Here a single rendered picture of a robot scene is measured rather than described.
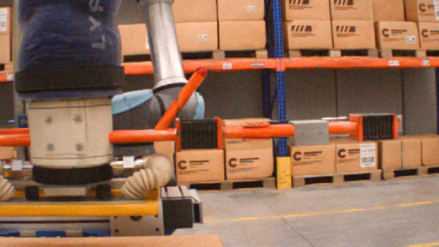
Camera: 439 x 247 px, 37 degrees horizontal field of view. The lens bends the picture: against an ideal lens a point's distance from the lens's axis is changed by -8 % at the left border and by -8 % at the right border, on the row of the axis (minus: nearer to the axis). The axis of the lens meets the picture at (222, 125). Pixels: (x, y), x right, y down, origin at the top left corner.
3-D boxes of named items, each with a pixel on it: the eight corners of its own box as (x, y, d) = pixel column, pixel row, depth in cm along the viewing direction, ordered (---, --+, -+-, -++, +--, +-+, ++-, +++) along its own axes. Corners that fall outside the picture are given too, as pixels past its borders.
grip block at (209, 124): (177, 152, 128) (175, 120, 128) (176, 147, 138) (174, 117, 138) (222, 150, 129) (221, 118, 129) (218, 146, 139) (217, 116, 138)
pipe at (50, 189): (-20, 195, 118) (-22, 165, 118) (9, 179, 143) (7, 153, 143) (158, 193, 121) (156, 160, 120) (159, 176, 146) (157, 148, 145)
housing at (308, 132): (294, 146, 132) (293, 122, 131) (288, 143, 138) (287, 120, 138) (329, 144, 132) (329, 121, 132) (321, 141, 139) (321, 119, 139)
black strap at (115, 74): (3, 93, 119) (3, 71, 118) (27, 92, 142) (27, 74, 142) (121, 86, 121) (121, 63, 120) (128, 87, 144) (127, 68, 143)
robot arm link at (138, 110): (105, 140, 190) (103, 91, 190) (147, 136, 198) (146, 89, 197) (122, 142, 180) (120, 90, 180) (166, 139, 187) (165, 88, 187)
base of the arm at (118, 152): (109, 173, 196) (107, 138, 195) (161, 171, 197) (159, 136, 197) (106, 179, 181) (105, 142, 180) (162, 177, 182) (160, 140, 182)
